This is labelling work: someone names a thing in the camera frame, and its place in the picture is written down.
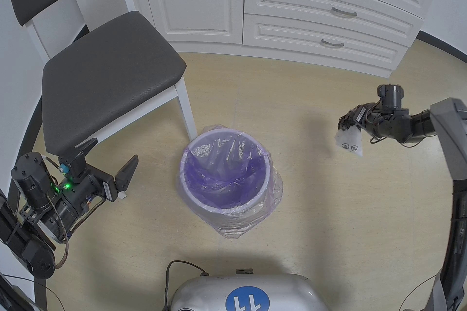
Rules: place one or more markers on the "white chair with grey seat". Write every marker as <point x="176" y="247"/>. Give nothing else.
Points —
<point x="109" y="76"/>

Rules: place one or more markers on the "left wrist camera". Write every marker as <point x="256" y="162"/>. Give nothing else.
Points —
<point x="74" y="165"/>

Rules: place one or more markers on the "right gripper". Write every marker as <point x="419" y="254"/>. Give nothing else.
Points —
<point x="368" y="120"/>

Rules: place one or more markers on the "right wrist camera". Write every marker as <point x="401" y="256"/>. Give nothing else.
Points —
<point x="392" y="96"/>

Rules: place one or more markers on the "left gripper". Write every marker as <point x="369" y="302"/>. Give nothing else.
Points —
<point x="85" y="196"/>

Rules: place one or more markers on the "white trash bin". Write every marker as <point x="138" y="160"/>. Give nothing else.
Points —
<point x="233" y="217"/>

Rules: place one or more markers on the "clear printed wrapper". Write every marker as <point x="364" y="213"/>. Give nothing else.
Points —
<point x="350" y="142"/>

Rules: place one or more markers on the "purple plastic bag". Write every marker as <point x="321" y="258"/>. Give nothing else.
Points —
<point x="226" y="171"/>

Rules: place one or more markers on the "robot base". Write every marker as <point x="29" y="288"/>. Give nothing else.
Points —
<point x="248" y="293"/>

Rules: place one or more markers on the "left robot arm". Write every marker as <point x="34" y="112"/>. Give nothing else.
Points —
<point x="31" y="174"/>

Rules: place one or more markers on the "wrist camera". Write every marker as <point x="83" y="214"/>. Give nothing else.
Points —
<point x="392" y="96"/>
<point x="74" y="165"/>

